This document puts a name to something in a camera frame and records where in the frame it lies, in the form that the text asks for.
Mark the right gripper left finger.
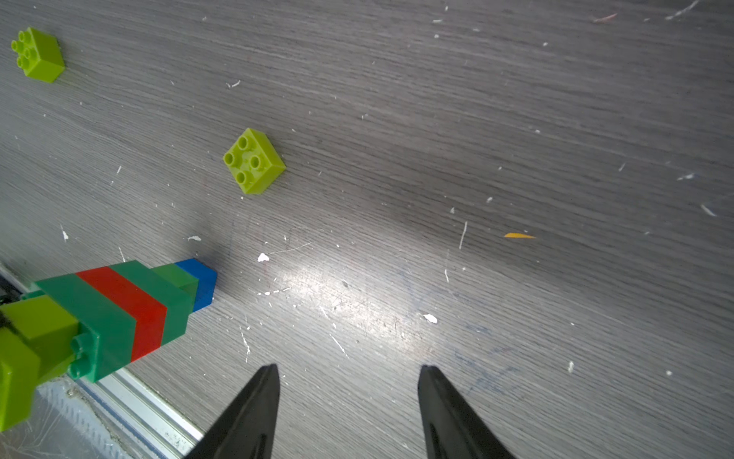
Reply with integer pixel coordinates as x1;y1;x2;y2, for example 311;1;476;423
185;363;280;459

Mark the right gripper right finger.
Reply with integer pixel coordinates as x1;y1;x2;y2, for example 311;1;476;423
418;365;515;459

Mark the red lego brick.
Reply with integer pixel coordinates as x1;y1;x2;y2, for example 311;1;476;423
76;261;167;361

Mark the blue lego brick small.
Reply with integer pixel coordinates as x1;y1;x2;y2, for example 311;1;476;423
175;258;218;312

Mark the green lego brick long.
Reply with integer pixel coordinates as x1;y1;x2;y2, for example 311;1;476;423
34;273;136;383
112;260;194;345

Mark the lime lego brick small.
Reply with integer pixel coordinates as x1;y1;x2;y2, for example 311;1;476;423
223;128;286;195
11;27;66;83
1;295;80;386

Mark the green lego brick small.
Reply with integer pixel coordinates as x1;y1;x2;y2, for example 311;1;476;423
151;263;199;301

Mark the lime lego brick long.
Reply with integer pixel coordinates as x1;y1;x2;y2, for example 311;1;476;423
1;328;40;431

